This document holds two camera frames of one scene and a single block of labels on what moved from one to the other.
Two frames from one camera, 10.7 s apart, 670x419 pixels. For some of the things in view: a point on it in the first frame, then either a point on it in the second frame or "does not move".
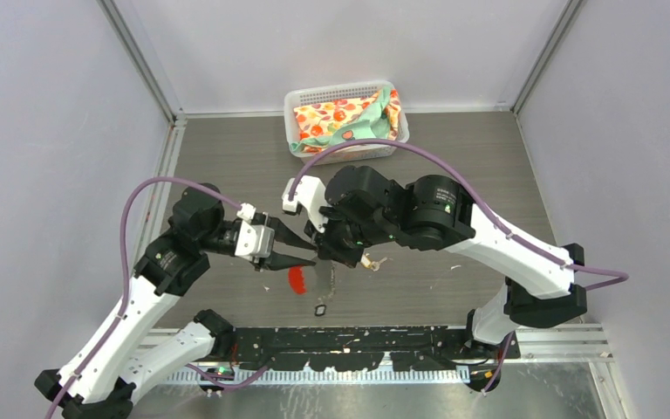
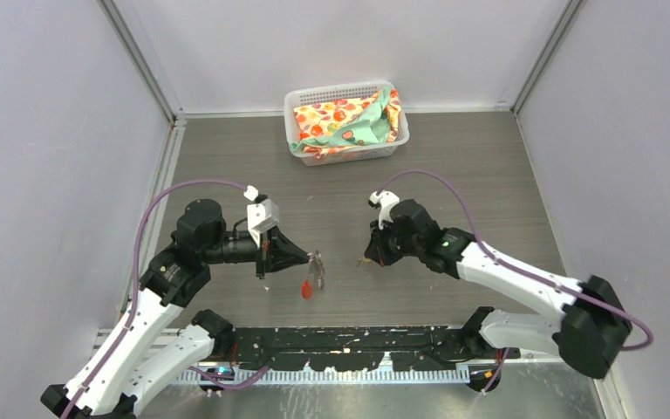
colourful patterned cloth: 324,126 does not move
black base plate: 360,348 does not move
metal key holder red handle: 297,278 to 306,286
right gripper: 326,246 to 377,250
